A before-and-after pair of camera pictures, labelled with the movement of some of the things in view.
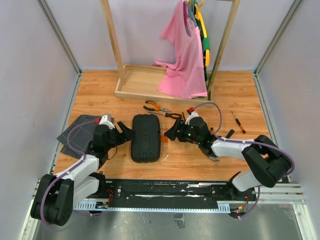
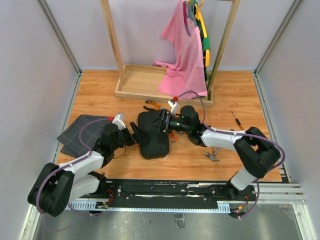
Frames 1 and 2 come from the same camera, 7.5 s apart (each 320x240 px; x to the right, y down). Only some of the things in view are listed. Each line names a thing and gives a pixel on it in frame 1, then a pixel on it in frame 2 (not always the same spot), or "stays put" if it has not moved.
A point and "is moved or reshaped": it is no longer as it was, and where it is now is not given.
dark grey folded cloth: (81, 137) stays put
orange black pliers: (158, 108) stays put
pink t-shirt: (185, 75) stays put
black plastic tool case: (145, 139) is moved or reshaped
